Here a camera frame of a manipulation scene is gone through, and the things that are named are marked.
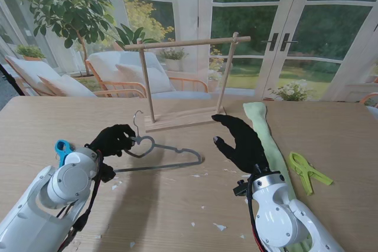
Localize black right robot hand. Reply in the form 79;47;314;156
211;113;270;175

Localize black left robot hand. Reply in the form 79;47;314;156
88;124;138;158

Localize light green square towel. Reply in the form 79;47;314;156
243;102;314;252

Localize grey heart clothes hanger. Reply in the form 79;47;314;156
113;110;207;173

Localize blue clothes peg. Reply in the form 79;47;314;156
54;139;76;169

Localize lime green clothes peg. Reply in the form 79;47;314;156
288;151;334;197

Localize wooden hanging rack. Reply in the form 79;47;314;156
123;31;252;133

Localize black tripod leg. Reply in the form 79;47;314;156
0;63;27;97

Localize printed garden room backdrop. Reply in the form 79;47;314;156
0;0;378;102

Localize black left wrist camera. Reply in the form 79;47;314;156
99;163;116;184

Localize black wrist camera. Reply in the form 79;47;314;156
99;163;116;184
233;178;252;197

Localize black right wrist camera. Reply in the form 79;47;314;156
233;178;252;197

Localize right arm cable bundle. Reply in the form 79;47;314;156
247;172;266;252

